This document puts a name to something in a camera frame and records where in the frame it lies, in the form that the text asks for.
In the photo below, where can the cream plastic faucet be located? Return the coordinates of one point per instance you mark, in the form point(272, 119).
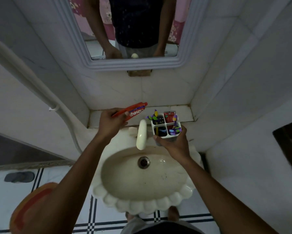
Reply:
point(141, 136)

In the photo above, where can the person's left thumb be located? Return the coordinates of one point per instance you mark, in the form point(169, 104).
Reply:
point(122, 123)

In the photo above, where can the red toothpaste tube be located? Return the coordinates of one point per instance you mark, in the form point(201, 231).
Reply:
point(136, 110)

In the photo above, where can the person's clothing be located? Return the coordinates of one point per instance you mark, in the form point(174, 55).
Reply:
point(160, 227)

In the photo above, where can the white pipe clip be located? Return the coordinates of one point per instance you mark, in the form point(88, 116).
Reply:
point(53, 108)

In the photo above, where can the dark blue tube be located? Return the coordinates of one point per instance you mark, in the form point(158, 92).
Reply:
point(161, 131)

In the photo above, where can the person's left forearm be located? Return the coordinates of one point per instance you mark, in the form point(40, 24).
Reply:
point(77, 182)

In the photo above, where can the person's right foot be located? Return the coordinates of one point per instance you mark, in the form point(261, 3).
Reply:
point(173, 213)

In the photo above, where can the white tiled ledge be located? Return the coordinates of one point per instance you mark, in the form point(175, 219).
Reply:
point(185, 113)

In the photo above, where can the white wall pipe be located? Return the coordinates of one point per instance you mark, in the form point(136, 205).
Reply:
point(26, 77)

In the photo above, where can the cream scalloped washbasin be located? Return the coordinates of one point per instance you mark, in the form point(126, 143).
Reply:
point(136, 182)

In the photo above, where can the small red box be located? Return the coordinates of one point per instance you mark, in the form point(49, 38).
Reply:
point(169, 116)

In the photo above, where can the metal basin drain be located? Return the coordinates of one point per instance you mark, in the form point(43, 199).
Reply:
point(143, 162)

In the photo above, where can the person's left foot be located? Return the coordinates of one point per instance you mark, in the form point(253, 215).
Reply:
point(130, 217)

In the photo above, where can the white toothbrush holder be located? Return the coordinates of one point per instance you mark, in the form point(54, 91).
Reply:
point(164, 124)

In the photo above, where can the person's right thumb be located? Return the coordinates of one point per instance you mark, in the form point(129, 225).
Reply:
point(159, 139)

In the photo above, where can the grey slipper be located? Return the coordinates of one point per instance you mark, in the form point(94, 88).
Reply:
point(19, 177)

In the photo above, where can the person's right hand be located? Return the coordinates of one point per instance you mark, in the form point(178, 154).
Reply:
point(177, 148)

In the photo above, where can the person's right forearm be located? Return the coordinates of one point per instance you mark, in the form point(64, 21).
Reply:
point(219, 199)

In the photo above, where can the person's left hand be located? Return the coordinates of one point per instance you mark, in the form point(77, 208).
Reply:
point(109, 125)

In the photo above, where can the purple green toothbrush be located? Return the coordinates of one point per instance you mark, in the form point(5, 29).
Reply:
point(152, 117)
point(175, 129)

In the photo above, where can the orange plastic stool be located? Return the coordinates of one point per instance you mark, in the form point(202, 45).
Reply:
point(26, 207)

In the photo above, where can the cream faucet knob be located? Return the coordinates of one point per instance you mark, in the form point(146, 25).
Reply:
point(132, 131)

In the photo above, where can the white framed wall mirror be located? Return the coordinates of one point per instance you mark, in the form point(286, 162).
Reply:
point(136, 62)

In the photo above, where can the person's foot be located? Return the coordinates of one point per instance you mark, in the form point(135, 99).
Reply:
point(173, 213)
point(130, 217)

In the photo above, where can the dark grey door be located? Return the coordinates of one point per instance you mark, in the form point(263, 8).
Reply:
point(14, 151)

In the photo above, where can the brown mirror bracket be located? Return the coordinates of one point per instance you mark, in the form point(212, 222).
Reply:
point(139, 73)

